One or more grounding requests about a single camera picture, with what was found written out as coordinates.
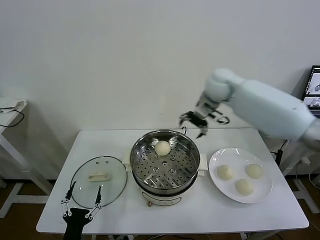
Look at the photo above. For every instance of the round glass pot lid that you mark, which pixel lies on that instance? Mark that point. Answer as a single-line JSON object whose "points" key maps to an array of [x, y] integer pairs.
{"points": [[113, 172]]}

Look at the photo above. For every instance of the grey open laptop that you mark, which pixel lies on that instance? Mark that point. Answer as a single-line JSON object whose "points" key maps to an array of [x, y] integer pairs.
{"points": [[313, 85]]}

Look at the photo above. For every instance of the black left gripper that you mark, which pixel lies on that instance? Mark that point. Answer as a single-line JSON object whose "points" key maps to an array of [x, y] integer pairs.
{"points": [[75, 217]]}

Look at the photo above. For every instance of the white charger plug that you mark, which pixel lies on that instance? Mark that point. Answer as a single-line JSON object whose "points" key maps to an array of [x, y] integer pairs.
{"points": [[305, 160]]}

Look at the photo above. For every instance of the white steamed baozi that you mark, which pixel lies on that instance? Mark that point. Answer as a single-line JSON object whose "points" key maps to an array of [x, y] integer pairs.
{"points": [[162, 148], [254, 171], [225, 172], [244, 187]]}

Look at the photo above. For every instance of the perforated stainless steel steamer basket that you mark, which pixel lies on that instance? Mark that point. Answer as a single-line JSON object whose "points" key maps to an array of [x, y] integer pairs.
{"points": [[175, 172]]}

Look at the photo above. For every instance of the white electric cooker pot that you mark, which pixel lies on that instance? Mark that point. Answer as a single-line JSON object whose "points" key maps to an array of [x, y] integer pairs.
{"points": [[162, 199]]}

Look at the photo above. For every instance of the black power adapter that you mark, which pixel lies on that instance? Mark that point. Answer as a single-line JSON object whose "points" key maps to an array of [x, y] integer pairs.
{"points": [[278, 156]]}

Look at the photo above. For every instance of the white round plate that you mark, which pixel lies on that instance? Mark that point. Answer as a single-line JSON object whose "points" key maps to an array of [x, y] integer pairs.
{"points": [[235, 157]]}

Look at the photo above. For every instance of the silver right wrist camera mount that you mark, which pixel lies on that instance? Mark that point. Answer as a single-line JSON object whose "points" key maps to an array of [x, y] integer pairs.
{"points": [[207, 107]]}

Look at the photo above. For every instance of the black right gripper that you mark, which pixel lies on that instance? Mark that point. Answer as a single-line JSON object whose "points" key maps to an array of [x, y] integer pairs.
{"points": [[200, 120]]}

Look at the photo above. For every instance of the white side table with laptop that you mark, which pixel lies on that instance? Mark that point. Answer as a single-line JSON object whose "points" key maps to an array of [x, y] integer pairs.
{"points": [[300, 160]]}

